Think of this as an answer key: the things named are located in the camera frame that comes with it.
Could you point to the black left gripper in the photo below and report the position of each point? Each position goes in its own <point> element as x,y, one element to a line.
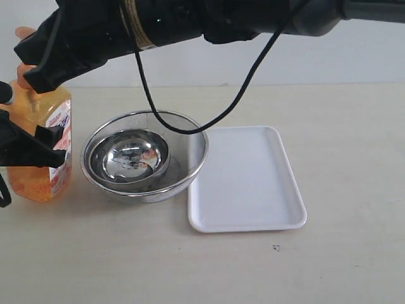
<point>4,126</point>

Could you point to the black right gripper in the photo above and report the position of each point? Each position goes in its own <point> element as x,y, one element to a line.
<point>95,30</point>

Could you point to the orange soap pump bottle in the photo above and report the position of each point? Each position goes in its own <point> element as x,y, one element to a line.
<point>28,109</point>

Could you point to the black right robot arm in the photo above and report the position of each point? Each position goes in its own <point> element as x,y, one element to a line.
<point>155,24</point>

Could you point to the small stainless steel bowl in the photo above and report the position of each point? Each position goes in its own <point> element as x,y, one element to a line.
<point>130,160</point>

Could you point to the steel mesh colander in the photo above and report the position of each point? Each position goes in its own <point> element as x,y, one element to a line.
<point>187,156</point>

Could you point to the white foam tray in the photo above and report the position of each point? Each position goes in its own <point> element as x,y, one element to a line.
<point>246,184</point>

